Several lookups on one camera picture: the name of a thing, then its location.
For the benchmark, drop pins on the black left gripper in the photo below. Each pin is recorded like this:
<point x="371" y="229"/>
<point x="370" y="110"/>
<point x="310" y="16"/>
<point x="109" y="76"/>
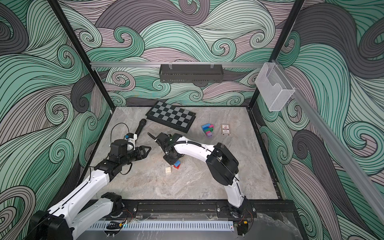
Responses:
<point x="140" y="153"/>

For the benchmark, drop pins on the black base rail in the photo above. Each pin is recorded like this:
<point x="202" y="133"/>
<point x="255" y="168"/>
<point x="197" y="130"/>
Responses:
<point x="210" y="208"/>

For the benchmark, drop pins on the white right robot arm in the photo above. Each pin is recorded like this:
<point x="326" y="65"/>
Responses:
<point x="222" y="164"/>

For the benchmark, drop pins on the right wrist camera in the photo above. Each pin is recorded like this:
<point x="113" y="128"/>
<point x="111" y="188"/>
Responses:
<point x="165" y="142"/>

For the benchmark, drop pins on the black microphone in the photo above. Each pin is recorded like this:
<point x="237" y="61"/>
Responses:
<point x="141" y="126"/>

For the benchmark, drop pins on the playing card box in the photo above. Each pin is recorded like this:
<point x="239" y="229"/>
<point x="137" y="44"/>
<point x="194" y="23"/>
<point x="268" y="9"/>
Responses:
<point x="226" y="130"/>

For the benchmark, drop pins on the white slotted cable duct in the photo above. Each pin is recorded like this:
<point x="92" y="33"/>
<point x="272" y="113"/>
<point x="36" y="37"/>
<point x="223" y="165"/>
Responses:
<point x="216" y="226"/>

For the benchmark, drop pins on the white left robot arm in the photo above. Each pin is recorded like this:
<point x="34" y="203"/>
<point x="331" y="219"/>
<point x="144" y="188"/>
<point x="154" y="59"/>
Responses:
<point x="70" y="217"/>

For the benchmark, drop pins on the black wall tray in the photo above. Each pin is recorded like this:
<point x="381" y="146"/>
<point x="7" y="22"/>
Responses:
<point x="191" y="73"/>

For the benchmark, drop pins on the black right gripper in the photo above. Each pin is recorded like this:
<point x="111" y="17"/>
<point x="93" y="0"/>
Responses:
<point x="172" y="159"/>

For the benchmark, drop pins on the lilac square lego brick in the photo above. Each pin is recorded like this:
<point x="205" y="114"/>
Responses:
<point x="208" y="134"/>

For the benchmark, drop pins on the clear plastic wall bin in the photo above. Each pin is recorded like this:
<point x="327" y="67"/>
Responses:
<point x="274" y="86"/>

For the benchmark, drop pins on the black green chessboard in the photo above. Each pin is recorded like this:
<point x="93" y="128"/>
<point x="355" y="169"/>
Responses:
<point x="171" y="116"/>

